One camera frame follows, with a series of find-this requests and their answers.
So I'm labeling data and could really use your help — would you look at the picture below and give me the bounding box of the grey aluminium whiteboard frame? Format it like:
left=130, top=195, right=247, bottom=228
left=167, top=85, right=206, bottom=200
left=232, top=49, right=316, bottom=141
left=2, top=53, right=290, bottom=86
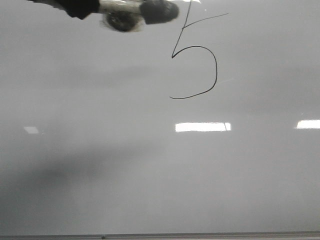
left=0, top=230, right=320, bottom=240

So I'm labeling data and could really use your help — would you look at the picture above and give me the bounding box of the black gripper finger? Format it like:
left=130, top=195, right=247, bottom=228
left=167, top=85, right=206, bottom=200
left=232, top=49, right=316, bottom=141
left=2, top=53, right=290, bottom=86
left=32, top=0, right=100, bottom=20

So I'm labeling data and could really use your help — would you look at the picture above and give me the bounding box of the white glossy whiteboard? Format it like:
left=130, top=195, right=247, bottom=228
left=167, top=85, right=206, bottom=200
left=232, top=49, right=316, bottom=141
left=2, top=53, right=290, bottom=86
left=0, top=0, right=320, bottom=235

